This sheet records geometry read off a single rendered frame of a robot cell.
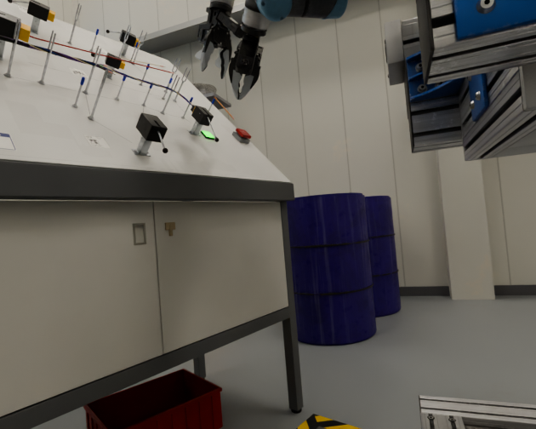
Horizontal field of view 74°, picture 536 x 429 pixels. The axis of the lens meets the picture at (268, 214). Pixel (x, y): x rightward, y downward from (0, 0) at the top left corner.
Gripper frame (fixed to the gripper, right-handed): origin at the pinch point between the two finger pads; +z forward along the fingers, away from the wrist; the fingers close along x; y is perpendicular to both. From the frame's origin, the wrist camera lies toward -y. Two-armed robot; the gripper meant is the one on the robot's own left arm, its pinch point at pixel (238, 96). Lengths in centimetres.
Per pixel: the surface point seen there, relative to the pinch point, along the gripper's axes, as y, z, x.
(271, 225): -9.9, 39.5, -22.6
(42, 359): -76, 28, 19
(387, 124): 202, 80, -116
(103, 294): -61, 26, 14
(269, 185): -4.9, 26.0, -17.4
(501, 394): -37, 66, -125
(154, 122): -26.9, 0.3, 16.3
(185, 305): -51, 39, -3
